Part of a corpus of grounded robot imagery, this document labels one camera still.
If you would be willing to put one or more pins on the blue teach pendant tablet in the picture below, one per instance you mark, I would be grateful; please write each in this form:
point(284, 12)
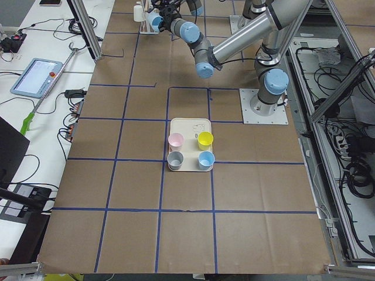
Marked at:
point(36, 78)

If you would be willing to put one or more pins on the white wire cup rack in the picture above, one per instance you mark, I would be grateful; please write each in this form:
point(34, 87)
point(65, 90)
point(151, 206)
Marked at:
point(145, 27)

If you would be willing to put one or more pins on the cream serving tray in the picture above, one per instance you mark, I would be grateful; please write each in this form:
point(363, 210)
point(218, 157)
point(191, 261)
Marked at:
point(190, 128)

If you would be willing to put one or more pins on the white ikea cup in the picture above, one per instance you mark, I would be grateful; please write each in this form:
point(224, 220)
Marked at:
point(138, 12)

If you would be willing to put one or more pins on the brown paper table cover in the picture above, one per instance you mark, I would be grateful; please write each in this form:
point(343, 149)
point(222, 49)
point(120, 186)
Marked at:
point(121, 209)

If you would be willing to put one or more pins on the black power adapter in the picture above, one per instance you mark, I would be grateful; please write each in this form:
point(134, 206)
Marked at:
point(80, 93)

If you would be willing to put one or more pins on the yellow cup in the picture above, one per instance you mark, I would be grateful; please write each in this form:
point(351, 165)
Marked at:
point(205, 140)

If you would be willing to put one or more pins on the aluminium frame post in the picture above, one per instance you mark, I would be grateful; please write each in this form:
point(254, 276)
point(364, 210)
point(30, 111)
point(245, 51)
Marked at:
point(87, 31)

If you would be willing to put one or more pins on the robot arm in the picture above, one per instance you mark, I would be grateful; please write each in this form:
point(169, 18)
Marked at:
point(273, 22)
point(194, 7)

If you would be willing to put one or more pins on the grey cup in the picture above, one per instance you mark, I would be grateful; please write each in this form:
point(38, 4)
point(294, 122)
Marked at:
point(175, 160)

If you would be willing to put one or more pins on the pink cup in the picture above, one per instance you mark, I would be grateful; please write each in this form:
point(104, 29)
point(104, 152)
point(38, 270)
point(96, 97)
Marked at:
point(175, 141)

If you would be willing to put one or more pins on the light blue cup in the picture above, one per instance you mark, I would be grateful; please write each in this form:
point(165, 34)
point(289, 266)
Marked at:
point(206, 160)
point(154, 19)

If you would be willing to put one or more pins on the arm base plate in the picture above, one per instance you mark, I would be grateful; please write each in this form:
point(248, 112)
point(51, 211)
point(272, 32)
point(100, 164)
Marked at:
point(257, 113)
point(237, 22)

